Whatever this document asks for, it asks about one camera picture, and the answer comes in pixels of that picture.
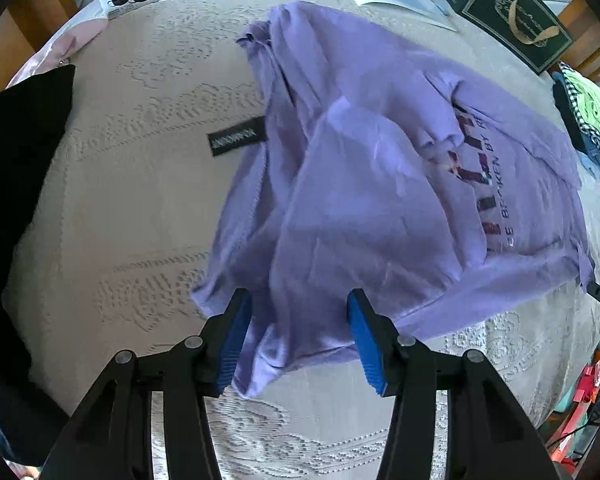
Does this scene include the pile of colourful clothes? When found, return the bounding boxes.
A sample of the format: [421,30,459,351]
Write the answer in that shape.
[551,61,600,183]

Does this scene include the black fabric label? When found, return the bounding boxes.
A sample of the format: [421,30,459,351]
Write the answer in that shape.
[206,116,270,160]

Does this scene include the dark green gift box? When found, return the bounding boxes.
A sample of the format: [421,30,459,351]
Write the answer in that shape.
[442,0,575,76]

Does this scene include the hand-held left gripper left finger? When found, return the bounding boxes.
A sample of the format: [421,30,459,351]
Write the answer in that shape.
[39,287,253,480]

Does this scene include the red and teal boxes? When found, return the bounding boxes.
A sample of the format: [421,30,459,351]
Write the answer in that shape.
[540,320,600,466]

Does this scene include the purple printed t-shirt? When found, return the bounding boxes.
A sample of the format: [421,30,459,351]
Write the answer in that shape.
[191,1,596,400]

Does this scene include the black cloth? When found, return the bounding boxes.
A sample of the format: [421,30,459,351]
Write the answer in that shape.
[0,64,77,376]

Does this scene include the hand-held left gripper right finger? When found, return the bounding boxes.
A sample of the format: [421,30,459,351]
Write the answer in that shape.
[346,289,567,480]

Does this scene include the beige lace tablecloth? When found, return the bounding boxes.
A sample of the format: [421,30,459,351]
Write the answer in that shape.
[2,0,600,480]

